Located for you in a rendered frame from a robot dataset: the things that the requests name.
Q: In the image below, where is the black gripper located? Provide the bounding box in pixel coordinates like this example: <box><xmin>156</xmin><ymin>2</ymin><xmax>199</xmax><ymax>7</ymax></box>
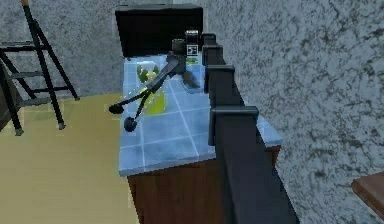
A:
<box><xmin>108</xmin><ymin>38</ymin><xmax>187</xmax><ymax>133</ymax></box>

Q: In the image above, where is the yellow green spray bottle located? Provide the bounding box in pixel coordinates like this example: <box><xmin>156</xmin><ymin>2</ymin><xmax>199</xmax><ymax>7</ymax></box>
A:
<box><xmin>135</xmin><ymin>61</ymin><xmax>167</xmax><ymax>117</ymax></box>

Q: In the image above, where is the brown counter blue tiled top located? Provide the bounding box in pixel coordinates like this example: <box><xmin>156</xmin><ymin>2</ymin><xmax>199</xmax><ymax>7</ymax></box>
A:
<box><xmin>118</xmin><ymin>53</ymin><xmax>284</xmax><ymax>224</ymax></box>

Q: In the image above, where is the black box appliance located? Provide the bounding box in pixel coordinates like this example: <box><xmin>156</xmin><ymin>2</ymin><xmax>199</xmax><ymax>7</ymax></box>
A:
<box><xmin>114</xmin><ymin>3</ymin><xmax>204</xmax><ymax>58</ymax></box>

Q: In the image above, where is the black step ladder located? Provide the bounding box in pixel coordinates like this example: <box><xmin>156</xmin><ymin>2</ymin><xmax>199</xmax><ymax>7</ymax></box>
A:
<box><xmin>0</xmin><ymin>0</ymin><xmax>81</xmax><ymax>137</ymax></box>

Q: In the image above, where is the brown wooden table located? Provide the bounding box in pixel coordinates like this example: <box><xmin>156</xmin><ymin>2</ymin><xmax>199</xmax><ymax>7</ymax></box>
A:
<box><xmin>350</xmin><ymin>171</ymin><xmax>384</xmax><ymax>221</ymax></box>

